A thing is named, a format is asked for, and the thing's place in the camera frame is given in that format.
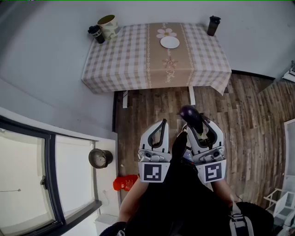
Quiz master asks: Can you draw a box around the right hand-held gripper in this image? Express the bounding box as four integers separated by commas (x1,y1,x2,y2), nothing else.
186,118,226,184

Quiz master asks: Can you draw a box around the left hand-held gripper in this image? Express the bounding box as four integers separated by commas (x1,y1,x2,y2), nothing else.
137,118,172,184

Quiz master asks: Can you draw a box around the purple eggplant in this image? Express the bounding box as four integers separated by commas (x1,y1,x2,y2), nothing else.
179,105,205,136

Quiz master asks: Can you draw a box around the person's right forearm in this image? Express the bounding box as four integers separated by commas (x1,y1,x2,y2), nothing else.
212,179,234,207

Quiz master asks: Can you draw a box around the person's left forearm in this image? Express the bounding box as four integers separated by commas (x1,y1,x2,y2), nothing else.
118,177,149,224

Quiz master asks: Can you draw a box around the table with checked tablecloth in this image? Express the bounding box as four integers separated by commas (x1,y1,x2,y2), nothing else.
81,22,232,109

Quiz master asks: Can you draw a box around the orange bag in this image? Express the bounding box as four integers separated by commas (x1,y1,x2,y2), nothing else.
112,174,139,192

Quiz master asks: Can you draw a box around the person's black clothing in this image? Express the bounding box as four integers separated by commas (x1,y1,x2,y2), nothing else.
99,131,275,236

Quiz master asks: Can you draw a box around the white cabinet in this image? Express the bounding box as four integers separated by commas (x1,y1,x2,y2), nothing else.
283,118,295,185

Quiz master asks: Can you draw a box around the beige checked tablecloth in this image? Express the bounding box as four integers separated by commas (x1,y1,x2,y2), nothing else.
81,22,232,96

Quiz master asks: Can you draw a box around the white round plate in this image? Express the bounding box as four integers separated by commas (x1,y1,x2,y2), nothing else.
160,36,180,49

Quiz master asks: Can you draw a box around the white metal rack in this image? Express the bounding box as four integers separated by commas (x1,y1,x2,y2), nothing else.
264,188,295,228

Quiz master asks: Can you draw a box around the white box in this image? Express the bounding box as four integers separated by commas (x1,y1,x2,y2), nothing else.
94,213,120,236

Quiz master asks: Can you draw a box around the black framed window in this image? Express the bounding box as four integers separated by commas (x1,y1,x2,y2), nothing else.
0,115,102,236

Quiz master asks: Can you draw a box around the dark brown shaker bottle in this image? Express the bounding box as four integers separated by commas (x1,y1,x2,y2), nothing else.
206,15,221,37

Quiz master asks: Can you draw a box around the patterned paper cup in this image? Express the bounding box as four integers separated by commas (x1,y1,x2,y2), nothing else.
97,14,120,40

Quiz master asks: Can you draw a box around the black bottle with white print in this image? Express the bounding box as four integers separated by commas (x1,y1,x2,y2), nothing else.
87,24,106,44

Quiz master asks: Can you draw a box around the grey backpack strap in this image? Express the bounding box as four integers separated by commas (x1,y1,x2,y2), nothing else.
228,200,255,236

